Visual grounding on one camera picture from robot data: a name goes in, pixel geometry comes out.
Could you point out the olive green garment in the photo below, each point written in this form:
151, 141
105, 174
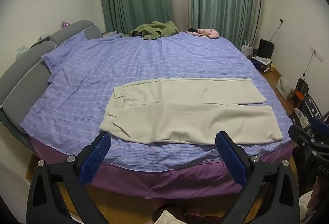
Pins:
156, 29

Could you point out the clear plastic bag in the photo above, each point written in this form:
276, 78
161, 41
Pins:
283, 87

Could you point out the person's right forearm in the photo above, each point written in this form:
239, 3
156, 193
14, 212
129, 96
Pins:
317, 199

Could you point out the white paper bag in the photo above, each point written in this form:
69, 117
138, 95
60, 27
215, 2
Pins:
247, 50

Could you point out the black backpack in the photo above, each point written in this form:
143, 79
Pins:
300, 87

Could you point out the small purple toy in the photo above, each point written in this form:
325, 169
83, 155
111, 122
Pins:
65, 24

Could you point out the grey padded headboard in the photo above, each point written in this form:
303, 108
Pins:
23, 72

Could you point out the white wall power strip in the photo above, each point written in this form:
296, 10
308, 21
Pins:
316, 54

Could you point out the white radiator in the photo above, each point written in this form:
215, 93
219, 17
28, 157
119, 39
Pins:
12, 188

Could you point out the black cloth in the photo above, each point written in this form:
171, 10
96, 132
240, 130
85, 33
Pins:
191, 31

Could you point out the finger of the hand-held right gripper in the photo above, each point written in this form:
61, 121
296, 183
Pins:
298, 134
317, 123

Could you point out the pink patterned garment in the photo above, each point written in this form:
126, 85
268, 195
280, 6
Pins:
208, 33

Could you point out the cream pants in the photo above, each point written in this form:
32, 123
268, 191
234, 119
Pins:
180, 116

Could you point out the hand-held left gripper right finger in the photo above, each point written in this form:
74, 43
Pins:
232, 159

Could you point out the purple bed sheet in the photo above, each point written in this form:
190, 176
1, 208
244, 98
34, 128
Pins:
180, 180

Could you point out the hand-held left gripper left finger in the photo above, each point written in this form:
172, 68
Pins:
93, 159

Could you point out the black speaker box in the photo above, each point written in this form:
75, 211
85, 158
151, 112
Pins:
265, 49

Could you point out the blue cardboard box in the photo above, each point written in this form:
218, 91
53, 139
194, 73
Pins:
261, 64

